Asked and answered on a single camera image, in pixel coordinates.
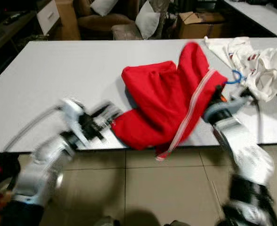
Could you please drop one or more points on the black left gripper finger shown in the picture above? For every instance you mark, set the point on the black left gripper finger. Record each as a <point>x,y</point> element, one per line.
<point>113,123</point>
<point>108,110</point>

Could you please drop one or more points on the red zip hoodie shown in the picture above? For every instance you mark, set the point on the red zip hoodie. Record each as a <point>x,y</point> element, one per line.
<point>162,99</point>

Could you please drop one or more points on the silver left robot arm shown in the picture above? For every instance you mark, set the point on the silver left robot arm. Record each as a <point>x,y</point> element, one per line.
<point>39,165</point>

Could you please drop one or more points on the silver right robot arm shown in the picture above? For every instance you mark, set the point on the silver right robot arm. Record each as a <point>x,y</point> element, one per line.
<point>242,150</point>

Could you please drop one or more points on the white printed garment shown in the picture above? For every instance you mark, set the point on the white printed garment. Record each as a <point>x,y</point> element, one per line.
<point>265,70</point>

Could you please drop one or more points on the open brown cardboard box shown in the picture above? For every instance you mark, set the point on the open brown cardboard box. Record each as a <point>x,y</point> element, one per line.
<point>199,28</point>

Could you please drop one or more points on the brown armchair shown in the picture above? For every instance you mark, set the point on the brown armchair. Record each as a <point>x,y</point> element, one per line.
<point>105,22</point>

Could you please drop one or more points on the grey robot left foot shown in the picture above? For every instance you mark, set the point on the grey robot left foot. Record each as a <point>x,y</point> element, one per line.
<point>107,221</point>

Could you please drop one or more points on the grey robot foot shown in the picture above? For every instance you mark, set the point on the grey robot foot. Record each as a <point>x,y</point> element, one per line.
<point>107,221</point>
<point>180,222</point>

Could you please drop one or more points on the tall white pillow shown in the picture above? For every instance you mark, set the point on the tall white pillow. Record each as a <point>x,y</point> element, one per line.
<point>147,21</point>

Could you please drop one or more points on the small white pillow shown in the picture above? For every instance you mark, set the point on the small white pillow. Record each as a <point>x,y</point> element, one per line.
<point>103,7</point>

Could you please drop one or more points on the white board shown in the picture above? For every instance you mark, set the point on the white board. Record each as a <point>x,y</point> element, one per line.
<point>48,18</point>

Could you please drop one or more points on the grey robot right foot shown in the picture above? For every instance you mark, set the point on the grey robot right foot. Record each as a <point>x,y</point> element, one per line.
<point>180,222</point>

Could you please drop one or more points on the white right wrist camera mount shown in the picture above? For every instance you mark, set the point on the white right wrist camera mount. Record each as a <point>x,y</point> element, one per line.
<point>237,100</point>

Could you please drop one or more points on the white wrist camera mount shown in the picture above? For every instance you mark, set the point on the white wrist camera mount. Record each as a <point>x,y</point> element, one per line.
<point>72,113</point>
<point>237,100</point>

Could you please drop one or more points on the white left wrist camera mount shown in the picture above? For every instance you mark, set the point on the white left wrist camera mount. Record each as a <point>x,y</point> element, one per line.
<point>72,113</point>

